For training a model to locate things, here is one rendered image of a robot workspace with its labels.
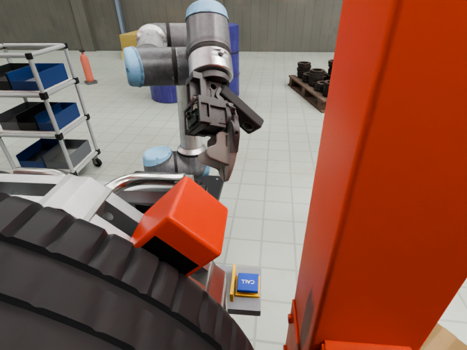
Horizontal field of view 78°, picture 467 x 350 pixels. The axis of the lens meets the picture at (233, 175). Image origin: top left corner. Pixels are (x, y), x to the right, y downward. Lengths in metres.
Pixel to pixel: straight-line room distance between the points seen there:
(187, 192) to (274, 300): 1.30
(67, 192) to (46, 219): 0.09
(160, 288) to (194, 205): 0.09
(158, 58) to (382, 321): 0.66
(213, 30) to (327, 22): 7.04
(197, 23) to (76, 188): 0.42
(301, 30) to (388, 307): 7.30
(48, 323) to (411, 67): 0.32
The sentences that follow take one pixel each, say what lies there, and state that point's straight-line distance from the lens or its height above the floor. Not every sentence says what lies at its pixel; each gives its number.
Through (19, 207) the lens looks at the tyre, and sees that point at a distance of 0.30.
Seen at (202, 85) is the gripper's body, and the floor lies 1.15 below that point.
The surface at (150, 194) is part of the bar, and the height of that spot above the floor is 0.97.
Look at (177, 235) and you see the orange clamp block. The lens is 0.29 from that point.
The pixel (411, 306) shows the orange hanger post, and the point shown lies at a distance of 0.47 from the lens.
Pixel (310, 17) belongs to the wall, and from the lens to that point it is 7.58.
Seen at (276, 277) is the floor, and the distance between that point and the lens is 1.66.
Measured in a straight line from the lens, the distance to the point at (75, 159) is 2.58.
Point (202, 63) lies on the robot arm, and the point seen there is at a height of 1.19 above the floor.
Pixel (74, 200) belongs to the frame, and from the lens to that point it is 0.36.
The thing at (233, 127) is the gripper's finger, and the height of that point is 1.09.
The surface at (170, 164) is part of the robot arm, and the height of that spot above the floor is 0.57.
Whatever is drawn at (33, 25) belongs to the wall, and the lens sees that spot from 9.76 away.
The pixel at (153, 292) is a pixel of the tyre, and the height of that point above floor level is 1.09.
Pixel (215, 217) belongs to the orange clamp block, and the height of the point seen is 1.09.
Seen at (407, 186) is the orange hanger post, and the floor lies 1.15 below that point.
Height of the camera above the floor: 1.31
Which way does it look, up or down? 33 degrees down
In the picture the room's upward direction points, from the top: 1 degrees counter-clockwise
